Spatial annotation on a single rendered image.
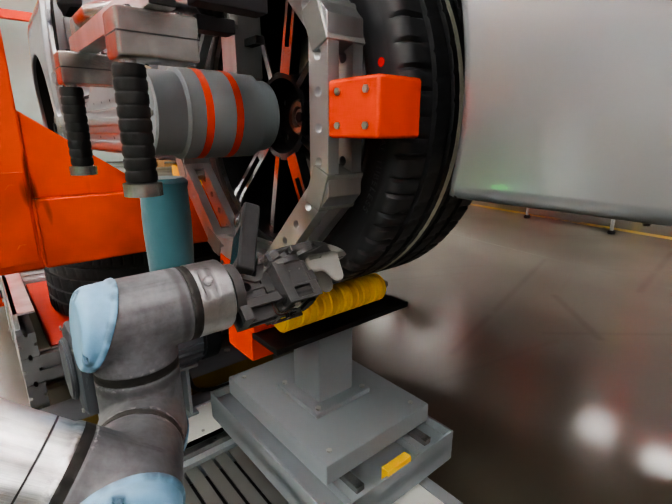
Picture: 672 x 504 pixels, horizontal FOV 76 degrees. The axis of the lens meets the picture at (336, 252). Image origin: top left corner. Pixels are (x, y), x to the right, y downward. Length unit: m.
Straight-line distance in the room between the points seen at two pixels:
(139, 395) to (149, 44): 0.38
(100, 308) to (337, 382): 0.66
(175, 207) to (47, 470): 0.53
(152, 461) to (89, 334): 0.14
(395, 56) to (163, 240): 0.52
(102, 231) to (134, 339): 0.71
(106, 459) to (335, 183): 0.39
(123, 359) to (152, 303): 0.06
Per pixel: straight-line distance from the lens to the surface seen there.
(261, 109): 0.75
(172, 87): 0.71
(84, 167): 0.88
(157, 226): 0.86
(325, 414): 1.01
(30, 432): 0.43
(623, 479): 1.39
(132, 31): 0.55
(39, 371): 1.38
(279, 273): 0.57
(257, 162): 0.95
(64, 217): 1.17
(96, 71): 0.89
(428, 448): 1.03
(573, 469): 1.36
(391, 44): 0.62
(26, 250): 1.16
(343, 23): 0.60
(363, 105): 0.52
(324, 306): 0.79
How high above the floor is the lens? 0.82
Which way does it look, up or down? 16 degrees down
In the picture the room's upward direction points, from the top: straight up
